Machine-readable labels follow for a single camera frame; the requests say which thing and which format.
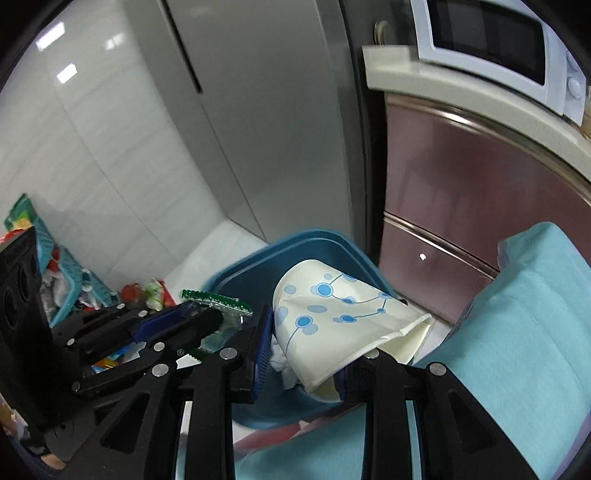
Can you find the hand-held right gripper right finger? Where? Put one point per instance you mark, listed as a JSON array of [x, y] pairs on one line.
[[353, 385]]

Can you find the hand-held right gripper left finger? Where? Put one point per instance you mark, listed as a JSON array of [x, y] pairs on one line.
[[261, 350]]

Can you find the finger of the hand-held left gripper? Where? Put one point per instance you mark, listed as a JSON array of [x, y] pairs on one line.
[[159, 323], [203, 325]]

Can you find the green snack wrapper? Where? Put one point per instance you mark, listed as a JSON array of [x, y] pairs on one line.
[[217, 302]]

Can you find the white tissue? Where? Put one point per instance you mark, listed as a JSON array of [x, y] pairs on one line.
[[284, 369]]

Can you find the blue dotted paper cup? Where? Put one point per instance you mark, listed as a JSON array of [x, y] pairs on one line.
[[332, 332]]

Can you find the blue plastic bin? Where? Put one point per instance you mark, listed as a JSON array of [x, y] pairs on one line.
[[249, 277]]

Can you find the red snack bag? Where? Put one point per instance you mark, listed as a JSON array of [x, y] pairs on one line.
[[134, 293]]

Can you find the teal plastic basket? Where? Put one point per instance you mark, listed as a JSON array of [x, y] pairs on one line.
[[69, 286]]

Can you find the green snack bag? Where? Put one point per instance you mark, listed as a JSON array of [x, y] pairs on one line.
[[21, 212]]

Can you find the teal tablecloth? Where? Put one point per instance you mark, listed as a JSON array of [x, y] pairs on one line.
[[508, 346]]

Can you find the pink base cabinet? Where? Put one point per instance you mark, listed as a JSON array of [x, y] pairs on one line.
[[461, 194]]

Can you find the silver refrigerator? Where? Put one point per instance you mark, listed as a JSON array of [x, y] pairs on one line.
[[277, 115]]

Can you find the white microwave oven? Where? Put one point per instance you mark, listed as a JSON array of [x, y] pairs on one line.
[[485, 27]]

